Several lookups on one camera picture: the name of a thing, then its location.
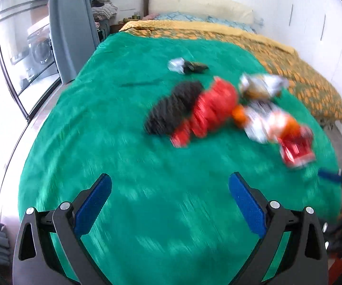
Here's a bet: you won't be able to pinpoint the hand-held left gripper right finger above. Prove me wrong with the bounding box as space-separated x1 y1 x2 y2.
228 171 329 285

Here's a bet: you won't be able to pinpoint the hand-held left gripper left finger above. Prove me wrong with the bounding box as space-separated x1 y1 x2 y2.
12 173 112 285

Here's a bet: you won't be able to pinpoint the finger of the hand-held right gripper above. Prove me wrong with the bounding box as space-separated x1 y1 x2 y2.
318 169 342 184

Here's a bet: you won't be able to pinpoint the small red snack wrapper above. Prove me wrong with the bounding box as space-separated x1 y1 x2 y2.
278 125 316 167

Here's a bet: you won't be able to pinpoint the large red foil wrapper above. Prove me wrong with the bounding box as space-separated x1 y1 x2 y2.
170 77 240 148

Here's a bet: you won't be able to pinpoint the yellow white bread wrapper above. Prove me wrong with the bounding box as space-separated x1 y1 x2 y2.
239 74 289 101

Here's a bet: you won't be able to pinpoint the black plastic bag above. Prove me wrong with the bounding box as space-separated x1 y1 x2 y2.
144 81 204 135

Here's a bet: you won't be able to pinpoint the green patterned blanket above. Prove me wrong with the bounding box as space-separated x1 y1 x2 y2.
18 31 342 285

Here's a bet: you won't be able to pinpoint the orange clear plastic wrapper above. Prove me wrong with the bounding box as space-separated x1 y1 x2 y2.
233 102 304 144

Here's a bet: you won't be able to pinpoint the orange floral blanket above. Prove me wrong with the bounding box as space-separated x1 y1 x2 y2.
119 19 342 124

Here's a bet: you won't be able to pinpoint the white wardrobe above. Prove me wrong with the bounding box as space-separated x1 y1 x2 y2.
278 0 342 113

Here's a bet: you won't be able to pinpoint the black snack wrapper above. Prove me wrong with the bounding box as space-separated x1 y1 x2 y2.
183 61 210 74

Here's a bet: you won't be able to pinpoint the clear silver wrapper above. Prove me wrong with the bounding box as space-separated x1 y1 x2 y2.
168 58 187 73

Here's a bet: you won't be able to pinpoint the grey washing machine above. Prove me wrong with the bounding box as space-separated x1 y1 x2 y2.
25 24 58 81

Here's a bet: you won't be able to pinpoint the black framed glass door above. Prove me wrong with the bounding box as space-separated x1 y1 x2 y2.
0 0 62 122

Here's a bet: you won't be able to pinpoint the grey curtain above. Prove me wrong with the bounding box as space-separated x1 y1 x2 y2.
49 0 100 84

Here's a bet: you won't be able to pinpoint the wooden nightstand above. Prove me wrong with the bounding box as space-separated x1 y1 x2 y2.
110 21 127 35

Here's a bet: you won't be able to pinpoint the blue floral pillow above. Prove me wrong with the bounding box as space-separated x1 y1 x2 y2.
155 12 256 34

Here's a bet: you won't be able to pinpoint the pile of clothes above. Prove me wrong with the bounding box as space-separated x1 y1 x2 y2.
91 0 118 22

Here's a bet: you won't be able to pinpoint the cream pillow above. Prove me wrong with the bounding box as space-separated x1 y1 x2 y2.
149 0 255 24

